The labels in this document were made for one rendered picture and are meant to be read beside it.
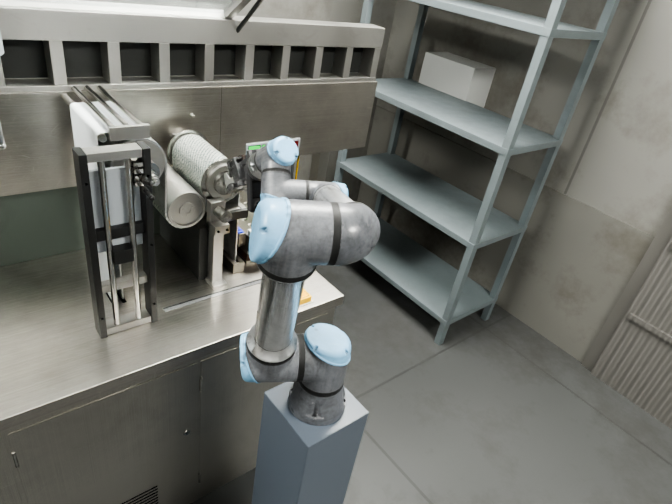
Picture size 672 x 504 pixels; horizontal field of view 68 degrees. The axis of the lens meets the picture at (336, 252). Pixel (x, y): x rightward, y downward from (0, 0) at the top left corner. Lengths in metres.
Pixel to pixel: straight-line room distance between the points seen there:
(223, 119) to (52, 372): 1.00
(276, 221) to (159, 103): 1.01
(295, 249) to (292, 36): 1.23
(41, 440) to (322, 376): 0.74
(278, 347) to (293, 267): 0.28
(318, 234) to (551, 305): 2.67
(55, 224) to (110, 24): 0.65
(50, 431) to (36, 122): 0.85
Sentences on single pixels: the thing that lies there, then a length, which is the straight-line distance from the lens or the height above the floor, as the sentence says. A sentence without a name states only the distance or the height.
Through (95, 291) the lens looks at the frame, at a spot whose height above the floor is 1.06.
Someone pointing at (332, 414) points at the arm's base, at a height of 0.93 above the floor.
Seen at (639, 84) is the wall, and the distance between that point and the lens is 3.00.
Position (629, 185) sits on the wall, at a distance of 3.04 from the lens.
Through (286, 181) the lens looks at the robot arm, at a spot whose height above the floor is 1.40.
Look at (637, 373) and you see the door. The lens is 3.28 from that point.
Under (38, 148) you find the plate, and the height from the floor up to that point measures 1.28.
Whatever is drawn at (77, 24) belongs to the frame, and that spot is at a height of 1.62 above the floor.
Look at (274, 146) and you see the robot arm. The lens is 1.25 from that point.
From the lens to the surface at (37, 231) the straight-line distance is 1.84.
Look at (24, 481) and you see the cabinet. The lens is 1.63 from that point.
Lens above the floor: 1.92
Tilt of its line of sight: 32 degrees down
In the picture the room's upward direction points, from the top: 10 degrees clockwise
